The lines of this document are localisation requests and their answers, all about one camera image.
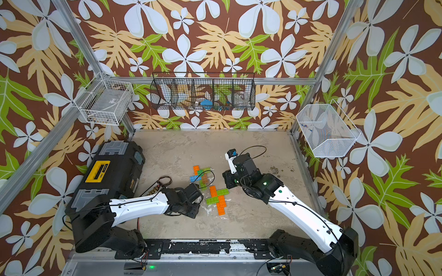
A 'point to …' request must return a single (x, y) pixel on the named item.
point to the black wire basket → (203, 91)
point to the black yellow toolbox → (113, 169)
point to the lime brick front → (202, 186)
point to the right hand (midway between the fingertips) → (223, 173)
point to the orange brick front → (196, 168)
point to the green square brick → (200, 173)
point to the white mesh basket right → (328, 130)
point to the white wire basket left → (105, 102)
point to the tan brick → (205, 179)
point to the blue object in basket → (206, 104)
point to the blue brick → (193, 179)
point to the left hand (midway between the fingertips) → (196, 208)
